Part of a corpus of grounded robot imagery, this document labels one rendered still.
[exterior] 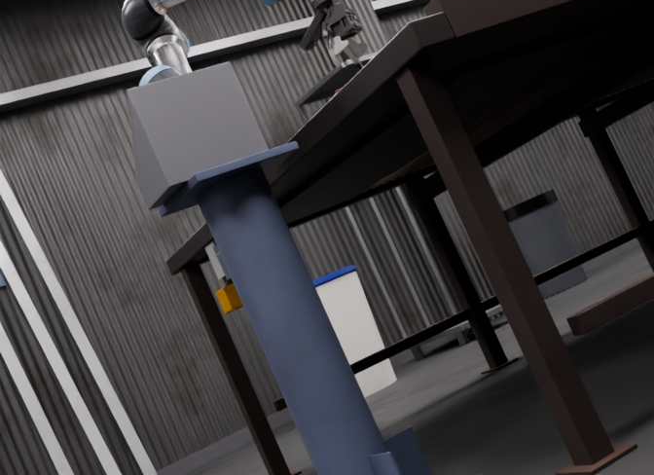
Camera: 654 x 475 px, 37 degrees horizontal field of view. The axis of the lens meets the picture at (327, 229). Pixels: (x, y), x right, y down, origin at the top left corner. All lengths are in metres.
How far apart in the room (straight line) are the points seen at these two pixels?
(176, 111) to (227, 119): 0.12
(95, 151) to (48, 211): 0.49
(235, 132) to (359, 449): 0.77
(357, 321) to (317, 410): 3.16
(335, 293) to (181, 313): 1.06
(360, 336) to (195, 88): 3.25
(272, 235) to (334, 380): 0.35
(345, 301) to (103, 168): 1.71
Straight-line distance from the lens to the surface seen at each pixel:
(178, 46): 2.82
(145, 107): 2.22
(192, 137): 2.23
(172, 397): 5.81
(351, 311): 5.35
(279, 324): 2.21
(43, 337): 5.11
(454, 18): 1.96
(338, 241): 6.45
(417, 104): 1.98
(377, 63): 2.03
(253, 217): 2.23
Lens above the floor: 0.47
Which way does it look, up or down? 5 degrees up
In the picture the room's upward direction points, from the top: 24 degrees counter-clockwise
